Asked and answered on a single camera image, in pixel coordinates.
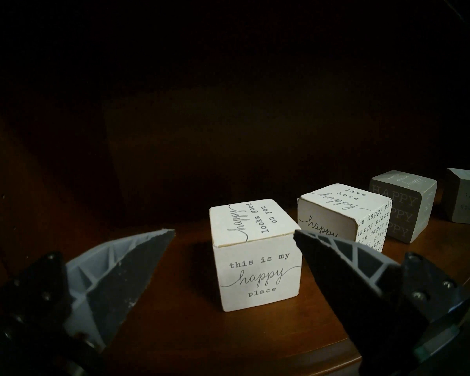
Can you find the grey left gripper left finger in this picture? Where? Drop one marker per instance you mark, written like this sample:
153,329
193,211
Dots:
113,277

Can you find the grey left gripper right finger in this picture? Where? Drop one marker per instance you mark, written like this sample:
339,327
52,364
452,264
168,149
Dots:
356,285

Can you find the white this is my happy place cube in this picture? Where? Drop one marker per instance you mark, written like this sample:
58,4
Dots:
254,273

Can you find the grey life's a beach cube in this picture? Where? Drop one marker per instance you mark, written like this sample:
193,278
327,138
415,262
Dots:
468,199

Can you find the cherry wood cube bookcase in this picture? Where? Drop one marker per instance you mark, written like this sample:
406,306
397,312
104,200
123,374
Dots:
172,324

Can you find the white happy place pattern cube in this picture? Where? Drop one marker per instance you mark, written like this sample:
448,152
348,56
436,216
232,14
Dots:
337,206

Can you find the grey live life happy cube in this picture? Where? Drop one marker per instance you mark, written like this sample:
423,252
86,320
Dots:
407,206

